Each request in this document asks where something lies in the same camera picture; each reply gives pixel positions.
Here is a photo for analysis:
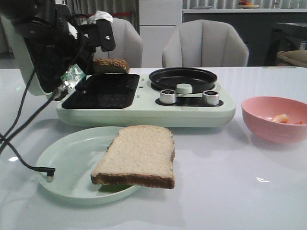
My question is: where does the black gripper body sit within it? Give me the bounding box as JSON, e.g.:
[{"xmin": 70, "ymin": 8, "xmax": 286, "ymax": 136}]
[{"xmin": 12, "ymin": 4, "xmax": 96, "ymax": 94}]

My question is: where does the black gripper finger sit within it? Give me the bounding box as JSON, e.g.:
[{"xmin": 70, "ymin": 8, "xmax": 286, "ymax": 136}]
[{"xmin": 97, "ymin": 19, "xmax": 116, "ymax": 52}]

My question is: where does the bread slice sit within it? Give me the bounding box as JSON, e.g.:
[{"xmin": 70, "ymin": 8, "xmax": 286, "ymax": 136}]
[
  {"xmin": 93, "ymin": 58, "xmax": 130, "ymax": 74},
  {"xmin": 91, "ymin": 125, "xmax": 175, "ymax": 189}
]

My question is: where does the mint green sandwich maker lid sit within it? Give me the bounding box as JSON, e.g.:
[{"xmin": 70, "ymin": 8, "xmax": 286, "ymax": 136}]
[{"xmin": 0, "ymin": 3, "xmax": 72, "ymax": 101}]

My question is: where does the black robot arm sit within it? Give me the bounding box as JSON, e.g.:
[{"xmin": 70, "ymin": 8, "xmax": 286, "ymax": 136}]
[{"xmin": 0, "ymin": 0, "xmax": 116, "ymax": 95}]

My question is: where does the shrimp in bowl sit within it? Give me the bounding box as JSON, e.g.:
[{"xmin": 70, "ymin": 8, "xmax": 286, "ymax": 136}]
[{"xmin": 272, "ymin": 114, "xmax": 289, "ymax": 124}]

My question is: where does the left grey upholstered chair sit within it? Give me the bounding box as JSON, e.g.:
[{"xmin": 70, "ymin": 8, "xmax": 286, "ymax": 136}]
[{"xmin": 107, "ymin": 18, "xmax": 143, "ymax": 68}]

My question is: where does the grey upholstered chair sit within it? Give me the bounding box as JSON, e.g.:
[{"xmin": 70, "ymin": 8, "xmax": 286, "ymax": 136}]
[
  {"xmin": 162, "ymin": 20, "xmax": 249, "ymax": 67},
  {"xmin": 107, "ymin": 18, "xmax": 143, "ymax": 68}
]

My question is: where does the green circuit board left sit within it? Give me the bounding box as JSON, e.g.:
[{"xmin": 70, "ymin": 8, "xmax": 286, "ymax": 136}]
[{"xmin": 60, "ymin": 64, "xmax": 86, "ymax": 90}]

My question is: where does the grey curtain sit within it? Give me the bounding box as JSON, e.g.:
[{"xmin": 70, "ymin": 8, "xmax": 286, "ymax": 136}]
[{"xmin": 64, "ymin": 0, "xmax": 140, "ymax": 33}]

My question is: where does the white refrigerator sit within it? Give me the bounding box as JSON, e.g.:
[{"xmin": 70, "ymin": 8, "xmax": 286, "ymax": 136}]
[{"xmin": 139, "ymin": 0, "xmax": 183, "ymax": 68}]

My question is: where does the mint green sandwich maker base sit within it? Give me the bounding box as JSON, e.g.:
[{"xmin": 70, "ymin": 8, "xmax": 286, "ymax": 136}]
[{"xmin": 57, "ymin": 73, "xmax": 236, "ymax": 127}]

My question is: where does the left silver control knob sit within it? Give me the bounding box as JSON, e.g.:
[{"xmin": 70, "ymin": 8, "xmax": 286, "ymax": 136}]
[{"xmin": 159, "ymin": 89, "xmax": 177, "ymax": 104}]

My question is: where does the silver control knob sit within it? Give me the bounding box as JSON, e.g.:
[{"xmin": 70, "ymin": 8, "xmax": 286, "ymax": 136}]
[
  {"xmin": 202, "ymin": 90, "xmax": 220, "ymax": 106},
  {"xmin": 159, "ymin": 89, "xmax": 177, "ymax": 104}
]

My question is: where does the right grey upholstered chair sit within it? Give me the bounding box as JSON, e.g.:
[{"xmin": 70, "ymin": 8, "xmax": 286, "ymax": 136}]
[{"xmin": 162, "ymin": 20, "xmax": 249, "ymax": 67}]

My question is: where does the mint green round plate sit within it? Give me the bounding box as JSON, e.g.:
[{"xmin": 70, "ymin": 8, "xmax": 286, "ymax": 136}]
[{"xmin": 37, "ymin": 126, "xmax": 140, "ymax": 206}]

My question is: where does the right silver control knob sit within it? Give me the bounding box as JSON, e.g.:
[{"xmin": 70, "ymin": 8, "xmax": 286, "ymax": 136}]
[{"xmin": 202, "ymin": 90, "xmax": 220, "ymax": 106}]

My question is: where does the fruit plate on counter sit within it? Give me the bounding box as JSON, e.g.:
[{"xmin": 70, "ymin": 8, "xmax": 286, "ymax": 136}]
[{"xmin": 237, "ymin": 0, "xmax": 260, "ymax": 9}]

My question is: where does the dark kitchen counter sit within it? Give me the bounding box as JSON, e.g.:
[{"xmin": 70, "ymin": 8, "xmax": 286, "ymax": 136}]
[{"xmin": 182, "ymin": 9, "xmax": 307, "ymax": 66}]

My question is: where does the pink bowl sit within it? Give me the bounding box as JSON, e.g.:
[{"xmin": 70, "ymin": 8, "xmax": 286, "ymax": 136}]
[{"xmin": 241, "ymin": 96, "xmax": 307, "ymax": 144}]

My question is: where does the beige sofa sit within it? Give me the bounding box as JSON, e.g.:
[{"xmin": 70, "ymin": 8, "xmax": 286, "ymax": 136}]
[{"xmin": 276, "ymin": 50, "xmax": 307, "ymax": 68}]

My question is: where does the black cables gripper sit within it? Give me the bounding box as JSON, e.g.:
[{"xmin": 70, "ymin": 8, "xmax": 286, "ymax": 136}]
[{"xmin": 0, "ymin": 67, "xmax": 65, "ymax": 180}]

